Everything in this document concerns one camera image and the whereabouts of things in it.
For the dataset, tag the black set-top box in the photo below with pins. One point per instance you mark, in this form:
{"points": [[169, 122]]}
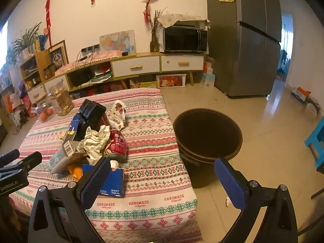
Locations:
{"points": [[81, 77]]}

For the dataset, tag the white paper scrap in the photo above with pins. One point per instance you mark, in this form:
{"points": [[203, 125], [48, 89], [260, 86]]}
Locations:
{"points": [[228, 201]]}

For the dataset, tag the narrow white drawer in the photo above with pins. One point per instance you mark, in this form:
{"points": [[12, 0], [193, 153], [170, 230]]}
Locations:
{"points": [[182, 63]]}

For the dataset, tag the white snack wrapper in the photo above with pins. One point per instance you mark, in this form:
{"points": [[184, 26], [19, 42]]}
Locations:
{"points": [[117, 111]]}

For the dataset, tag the dark brown trash bin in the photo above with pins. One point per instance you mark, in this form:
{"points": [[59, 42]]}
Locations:
{"points": [[202, 131]]}

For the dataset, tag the wide white drawer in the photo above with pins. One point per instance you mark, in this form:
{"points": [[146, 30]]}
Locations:
{"points": [[135, 66]]}

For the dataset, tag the red drink can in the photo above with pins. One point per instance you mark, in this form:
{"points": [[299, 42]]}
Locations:
{"points": [[116, 141]]}

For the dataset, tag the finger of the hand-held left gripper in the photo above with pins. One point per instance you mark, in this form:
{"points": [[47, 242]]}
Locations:
{"points": [[10, 155], [30, 160]]}

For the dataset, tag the black microwave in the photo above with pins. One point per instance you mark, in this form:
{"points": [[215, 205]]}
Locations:
{"points": [[184, 39]]}

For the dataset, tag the clear plastic container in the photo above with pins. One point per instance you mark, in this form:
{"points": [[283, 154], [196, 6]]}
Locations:
{"points": [[41, 103]]}

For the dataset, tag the grey refrigerator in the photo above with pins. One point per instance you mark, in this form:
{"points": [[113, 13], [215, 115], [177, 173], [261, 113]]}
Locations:
{"points": [[243, 50]]}

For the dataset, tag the clear jar of seeds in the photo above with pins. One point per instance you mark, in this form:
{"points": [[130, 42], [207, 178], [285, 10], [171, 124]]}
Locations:
{"points": [[60, 101]]}

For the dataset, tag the white and blue box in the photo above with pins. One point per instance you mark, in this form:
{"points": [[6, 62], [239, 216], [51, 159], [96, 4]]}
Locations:
{"points": [[208, 80]]}

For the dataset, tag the patterned cloth cover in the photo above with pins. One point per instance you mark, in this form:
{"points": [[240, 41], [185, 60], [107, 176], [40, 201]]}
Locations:
{"points": [[182, 17]]}

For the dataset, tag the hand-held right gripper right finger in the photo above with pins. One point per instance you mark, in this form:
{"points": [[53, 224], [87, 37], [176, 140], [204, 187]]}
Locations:
{"points": [[230, 182]]}

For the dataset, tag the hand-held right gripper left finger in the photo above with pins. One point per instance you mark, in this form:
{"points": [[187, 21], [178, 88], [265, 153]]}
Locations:
{"points": [[96, 179]]}

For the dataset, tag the pink cloth runner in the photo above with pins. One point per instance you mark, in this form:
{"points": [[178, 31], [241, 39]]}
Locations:
{"points": [[101, 55]]}

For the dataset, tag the white drawer cabinet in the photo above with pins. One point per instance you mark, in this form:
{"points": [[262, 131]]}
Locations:
{"points": [[151, 53]]}

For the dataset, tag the yellow snack packet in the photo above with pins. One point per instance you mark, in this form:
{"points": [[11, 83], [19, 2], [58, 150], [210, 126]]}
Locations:
{"points": [[76, 172]]}

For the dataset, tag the patterned knit tablecloth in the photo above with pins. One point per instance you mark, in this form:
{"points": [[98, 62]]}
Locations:
{"points": [[151, 141]]}

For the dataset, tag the grey carton with barcode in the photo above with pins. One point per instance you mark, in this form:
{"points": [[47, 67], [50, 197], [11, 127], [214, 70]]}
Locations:
{"points": [[59, 157]]}

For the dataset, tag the white tissue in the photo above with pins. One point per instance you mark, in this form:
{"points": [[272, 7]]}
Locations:
{"points": [[93, 141]]}

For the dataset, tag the red picture gift box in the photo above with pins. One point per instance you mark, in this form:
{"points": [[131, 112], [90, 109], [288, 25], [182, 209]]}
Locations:
{"points": [[170, 81]]}

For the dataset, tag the orange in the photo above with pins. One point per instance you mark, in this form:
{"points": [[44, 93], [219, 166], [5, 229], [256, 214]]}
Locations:
{"points": [[50, 111], [43, 116]]}

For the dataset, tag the wooden shelf unit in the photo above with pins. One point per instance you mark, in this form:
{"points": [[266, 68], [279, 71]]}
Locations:
{"points": [[41, 58]]}

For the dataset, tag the white and orange carton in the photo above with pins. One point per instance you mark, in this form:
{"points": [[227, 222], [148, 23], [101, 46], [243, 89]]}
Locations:
{"points": [[300, 95]]}

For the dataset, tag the framed picture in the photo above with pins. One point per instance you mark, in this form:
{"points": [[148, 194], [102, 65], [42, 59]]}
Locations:
{"points": [[58, 55]]}

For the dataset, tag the blue and yellow packet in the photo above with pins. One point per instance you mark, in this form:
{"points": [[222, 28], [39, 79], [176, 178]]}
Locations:
{"points": [[74, 124]]}

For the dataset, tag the white power strip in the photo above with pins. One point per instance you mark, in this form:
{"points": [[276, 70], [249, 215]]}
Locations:
{"points": [[90, 48]]}

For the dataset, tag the yellow flat box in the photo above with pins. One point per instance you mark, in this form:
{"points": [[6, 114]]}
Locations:
{"points": [[144, 84]]}

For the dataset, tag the blue plastic stool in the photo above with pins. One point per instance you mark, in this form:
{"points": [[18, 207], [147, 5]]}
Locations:
{"points": [[316, 136]]}

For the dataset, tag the orange and white box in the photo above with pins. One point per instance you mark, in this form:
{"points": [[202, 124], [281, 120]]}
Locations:
{"points": [[208, 68]]}

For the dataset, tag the blue snack box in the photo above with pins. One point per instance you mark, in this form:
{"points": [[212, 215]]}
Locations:
{"points": [[115, 179]]}

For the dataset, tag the glass vase with dry branches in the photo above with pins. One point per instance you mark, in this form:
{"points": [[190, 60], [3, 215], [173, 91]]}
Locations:
{"points": [[154, 43]]}

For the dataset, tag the white floor box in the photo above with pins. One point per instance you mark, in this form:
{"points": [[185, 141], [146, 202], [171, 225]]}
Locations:
{"points": [[313, 107]]}

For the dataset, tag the stack of papers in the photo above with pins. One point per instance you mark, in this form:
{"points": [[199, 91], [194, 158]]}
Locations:
{"points": [[101, 77]]}

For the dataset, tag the green potted plants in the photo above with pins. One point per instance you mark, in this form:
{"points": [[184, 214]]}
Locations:
{"points": [[24, 40]]}

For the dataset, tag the glossy black packet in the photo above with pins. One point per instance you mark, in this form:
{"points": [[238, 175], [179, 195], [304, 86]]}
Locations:
{"points": [[91, 110]]}

